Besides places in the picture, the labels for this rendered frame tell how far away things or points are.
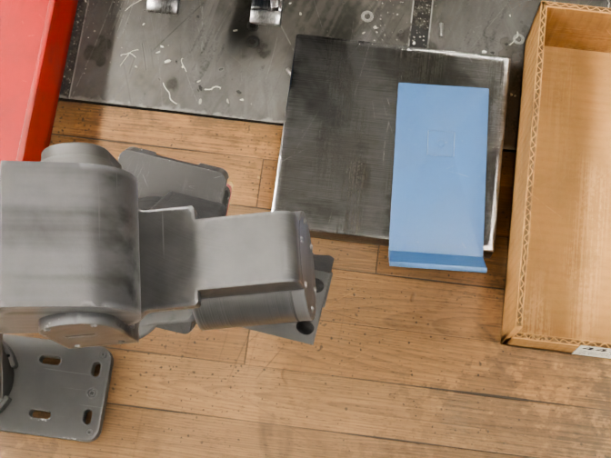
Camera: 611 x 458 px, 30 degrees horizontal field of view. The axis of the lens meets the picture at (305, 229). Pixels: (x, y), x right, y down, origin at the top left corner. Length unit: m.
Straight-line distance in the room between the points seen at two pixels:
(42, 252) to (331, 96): 0.43
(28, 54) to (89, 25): 0.05
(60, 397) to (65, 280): 0.36
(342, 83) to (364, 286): 0.16
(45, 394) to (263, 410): 0.16
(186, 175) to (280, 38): 0.29
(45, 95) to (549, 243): 0.40
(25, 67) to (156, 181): 0.30
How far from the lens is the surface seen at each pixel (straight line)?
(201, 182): 0.67
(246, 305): 0.57
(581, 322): 0.88
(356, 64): 0.90
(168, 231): 0.56
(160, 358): 0.87
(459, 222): 0.86
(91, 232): 0.51
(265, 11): 0.85
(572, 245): 0.89
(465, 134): 0.88
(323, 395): 0.85
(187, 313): 0.58
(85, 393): 0.86
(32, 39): 0.96
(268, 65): 0.93
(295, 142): 0.88
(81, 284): 0.51
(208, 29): 0.94
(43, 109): 0.90
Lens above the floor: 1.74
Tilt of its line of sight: 74 degrees down
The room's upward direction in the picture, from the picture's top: 3 degrees counter-clockwise
